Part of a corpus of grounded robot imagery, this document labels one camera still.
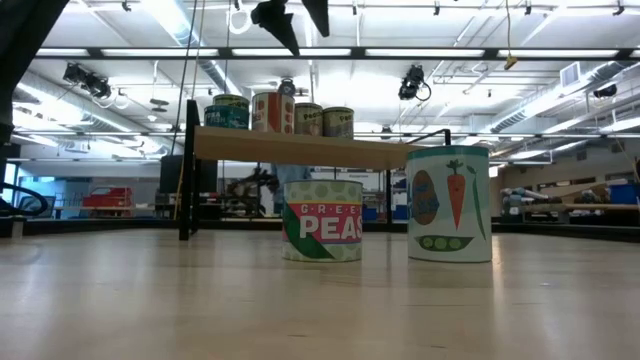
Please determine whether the teal tuna fish can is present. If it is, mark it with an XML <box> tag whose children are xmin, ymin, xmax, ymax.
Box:
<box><xmin>203</xmin><ymin>103</ymin><xmax>251</xmax><ymax>131</ymax></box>

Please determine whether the black aluminium table frame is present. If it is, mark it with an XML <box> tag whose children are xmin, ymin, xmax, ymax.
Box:
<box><xmin>0</xmin><ymin>215</ymin><xmax>640</xmax><ymax>245</ymax></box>

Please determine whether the wooden shelf with black legs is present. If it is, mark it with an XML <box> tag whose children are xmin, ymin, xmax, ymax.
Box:
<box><xmin>178</xmin><ymin>98</ymin><xmax>454</xmax><ymax>242</ymax></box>

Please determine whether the yellow-green labelled tin can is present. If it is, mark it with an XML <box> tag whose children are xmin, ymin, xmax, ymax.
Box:
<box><xmin>212</xmin><ymin>93</ymin><xmax>251</xmax><ymax>109</ymax></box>

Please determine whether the red tomato tin can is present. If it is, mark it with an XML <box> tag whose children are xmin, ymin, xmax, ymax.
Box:
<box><xmin>251</xmin><ymin>91</ymin><xmax>296</xmax><ymax>135</ymax></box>

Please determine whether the wooden workbench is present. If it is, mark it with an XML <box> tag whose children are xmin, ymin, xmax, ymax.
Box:
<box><xmin>499</xmin><ymin>174</ymin><xmax>640</xmax><ymax>226</ymax></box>

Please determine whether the black overhead camera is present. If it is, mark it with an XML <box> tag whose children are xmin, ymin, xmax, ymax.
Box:
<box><xmin>397</xmin><ymin>63</ymin><xmax>432</xmax><ymax>102</ymax></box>

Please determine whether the peaches tin can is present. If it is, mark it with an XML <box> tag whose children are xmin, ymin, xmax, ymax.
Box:
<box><xmin>322</xmin><ymin>105</ymin><xmax>356</xmax><ymax>140</ymax></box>
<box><xmin>293</xmin><ymin>101</ymin><xmax>325</xmax><ymax>137</ymax></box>

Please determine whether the white cable ring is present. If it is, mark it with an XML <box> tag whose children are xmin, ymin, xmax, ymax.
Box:
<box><xmin>227</xmin><ymin>4</ymin><xmax>254</xmax><ymax>36</ymax></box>

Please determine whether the yellow hanging plug with cord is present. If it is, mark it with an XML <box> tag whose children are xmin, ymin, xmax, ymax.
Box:
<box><xmin>503</xmin><ymin>0</ymin><xmax>519</xmax><ymax>71</ymax></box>

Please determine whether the person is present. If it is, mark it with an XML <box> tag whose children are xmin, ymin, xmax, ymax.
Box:
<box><xmin>271</xmin><ymin>164</ymin><xmax>315</xmax><ymax>216</ymax></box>

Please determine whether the white ceiling vent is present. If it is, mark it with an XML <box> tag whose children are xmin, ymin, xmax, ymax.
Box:
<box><xmin>558</xmin><ymin>61</ymin><xmax>582</xmax><ymax>89</ymax></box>

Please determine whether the green peas tin can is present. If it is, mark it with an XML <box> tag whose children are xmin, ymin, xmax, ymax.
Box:
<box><xmin>281</xmin><ymin>178</ymin><xmax>365</xmax><ymax>264</ymax></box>

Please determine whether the black cabinet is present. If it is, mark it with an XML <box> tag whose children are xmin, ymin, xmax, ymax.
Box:
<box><xmin>158</xmin><ymin>153</ymin><xmax>219</xmax><ymax>195</ymax></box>

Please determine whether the carrot vegetables tin can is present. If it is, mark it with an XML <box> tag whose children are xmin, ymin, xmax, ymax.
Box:
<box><xmin>405</xmin><ymin>144</ymin><xmax>494</xmax><ymax>265</ymax></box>

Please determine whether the black curved cable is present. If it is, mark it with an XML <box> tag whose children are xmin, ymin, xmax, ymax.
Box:
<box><xmin>0</xmin><ymin>181</ymin><xmax>50</xmax><ymax>217</ymax></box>

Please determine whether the long thin black cable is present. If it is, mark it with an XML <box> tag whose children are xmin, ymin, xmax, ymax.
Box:
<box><xmin>169</xmin><ymin>0</ymin><xmax>200</xmax><ymax>157</ymax></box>

